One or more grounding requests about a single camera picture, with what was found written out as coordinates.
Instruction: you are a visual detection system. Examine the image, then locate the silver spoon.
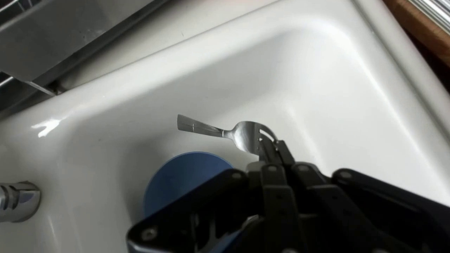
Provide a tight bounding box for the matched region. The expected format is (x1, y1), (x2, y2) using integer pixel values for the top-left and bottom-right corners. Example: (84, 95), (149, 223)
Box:
(176, 112), (278, 156)

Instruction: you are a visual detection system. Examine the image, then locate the blue bowl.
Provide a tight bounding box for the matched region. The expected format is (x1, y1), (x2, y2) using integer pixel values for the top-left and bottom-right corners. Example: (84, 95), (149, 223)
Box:
(142, 151), (236, 220)

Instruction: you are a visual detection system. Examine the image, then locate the white kitchen sink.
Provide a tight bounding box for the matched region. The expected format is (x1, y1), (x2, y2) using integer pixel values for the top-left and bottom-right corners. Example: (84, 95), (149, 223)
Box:
(0, 0), (450, 253)

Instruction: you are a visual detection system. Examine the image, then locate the wood and aluminium robot stand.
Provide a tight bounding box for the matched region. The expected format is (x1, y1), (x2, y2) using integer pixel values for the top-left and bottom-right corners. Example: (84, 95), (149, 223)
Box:
(383, 0), (450, 66)

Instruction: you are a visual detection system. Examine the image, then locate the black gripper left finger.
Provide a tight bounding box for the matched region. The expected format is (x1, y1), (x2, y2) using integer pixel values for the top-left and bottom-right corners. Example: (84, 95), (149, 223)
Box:
(125, 135), (304, 253)

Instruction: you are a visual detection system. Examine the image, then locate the grey wire dish rack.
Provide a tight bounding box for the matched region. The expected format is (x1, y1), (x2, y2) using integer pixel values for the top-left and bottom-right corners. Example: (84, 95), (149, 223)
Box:
(0, 0), (166, 119)

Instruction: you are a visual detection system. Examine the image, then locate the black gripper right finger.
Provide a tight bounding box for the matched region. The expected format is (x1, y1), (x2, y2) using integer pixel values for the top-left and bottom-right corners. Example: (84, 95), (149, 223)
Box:
(276, 139), (450, 253)

